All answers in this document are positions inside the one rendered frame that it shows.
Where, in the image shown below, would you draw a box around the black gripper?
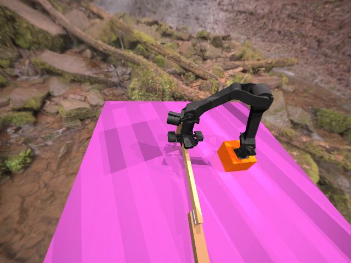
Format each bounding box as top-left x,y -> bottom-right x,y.
167,127 -> 203,146

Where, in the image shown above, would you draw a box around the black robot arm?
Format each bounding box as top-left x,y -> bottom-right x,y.
167,82 -> 274,160

